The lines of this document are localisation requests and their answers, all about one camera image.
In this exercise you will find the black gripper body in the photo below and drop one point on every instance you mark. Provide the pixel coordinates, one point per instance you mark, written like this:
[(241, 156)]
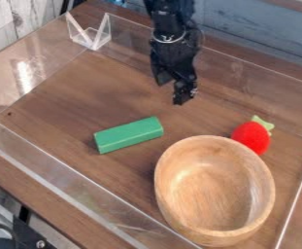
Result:
[(175, 55)]

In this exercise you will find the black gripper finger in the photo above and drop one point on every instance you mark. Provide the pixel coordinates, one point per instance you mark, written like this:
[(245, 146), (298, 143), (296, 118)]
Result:
[(161, 74), (185, 90)]

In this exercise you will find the red toy strawberry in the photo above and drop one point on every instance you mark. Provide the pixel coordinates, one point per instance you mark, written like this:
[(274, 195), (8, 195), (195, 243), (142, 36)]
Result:
[(254, 135)]

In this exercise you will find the green rectangular block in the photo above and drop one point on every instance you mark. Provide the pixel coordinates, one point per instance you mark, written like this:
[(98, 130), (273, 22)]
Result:
[(127, 134)]

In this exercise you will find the wooden bowl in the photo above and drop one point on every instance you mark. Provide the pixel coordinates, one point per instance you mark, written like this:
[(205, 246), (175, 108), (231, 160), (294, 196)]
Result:
[(214, 190)]

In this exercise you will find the black clamp under table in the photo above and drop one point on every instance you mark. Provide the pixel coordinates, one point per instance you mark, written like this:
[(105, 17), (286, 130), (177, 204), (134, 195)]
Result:
[(18, 236)]

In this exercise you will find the clear acrylic corner bracket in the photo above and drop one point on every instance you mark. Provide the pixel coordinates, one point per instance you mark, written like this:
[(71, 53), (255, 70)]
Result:
[(89, 37)]

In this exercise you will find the clear acrylic back wall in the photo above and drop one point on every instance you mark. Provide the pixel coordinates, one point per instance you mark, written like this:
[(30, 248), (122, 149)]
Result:
[(235, 88)]

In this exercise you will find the clear acrylic wall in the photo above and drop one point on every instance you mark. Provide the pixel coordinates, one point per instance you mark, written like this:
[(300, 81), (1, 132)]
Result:
[(235, 88), (95, 197)]

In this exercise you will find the clear acrylic front wall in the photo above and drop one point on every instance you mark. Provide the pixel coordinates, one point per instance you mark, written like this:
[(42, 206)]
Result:
[(95, 197)]

